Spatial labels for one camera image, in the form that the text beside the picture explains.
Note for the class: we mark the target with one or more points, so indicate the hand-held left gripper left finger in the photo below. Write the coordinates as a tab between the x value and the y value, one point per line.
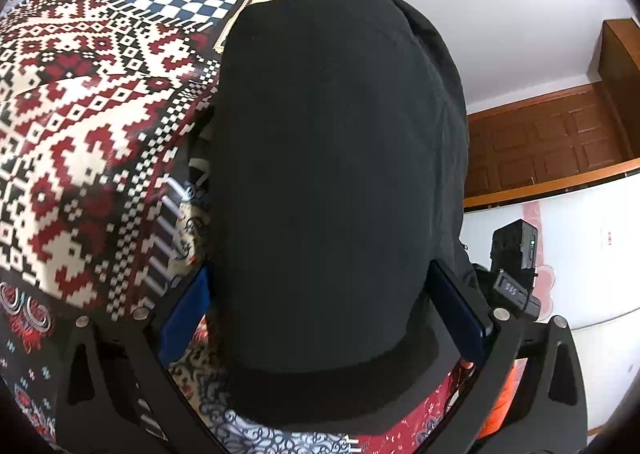
185	314

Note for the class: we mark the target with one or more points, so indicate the patterned patchwork blanket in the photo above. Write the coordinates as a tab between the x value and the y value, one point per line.
75	108

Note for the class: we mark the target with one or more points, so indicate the white sliding door pink decal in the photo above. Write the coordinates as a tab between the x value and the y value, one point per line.
590	259

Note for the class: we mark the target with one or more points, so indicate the brown wooden cabinet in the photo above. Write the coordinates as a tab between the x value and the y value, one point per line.
545	143

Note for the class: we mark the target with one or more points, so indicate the black garment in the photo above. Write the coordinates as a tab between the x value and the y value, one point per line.
325	158

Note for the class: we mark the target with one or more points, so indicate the orange object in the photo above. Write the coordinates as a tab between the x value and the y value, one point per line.
500	404

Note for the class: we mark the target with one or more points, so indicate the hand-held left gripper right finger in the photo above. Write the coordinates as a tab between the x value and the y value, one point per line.
462	319

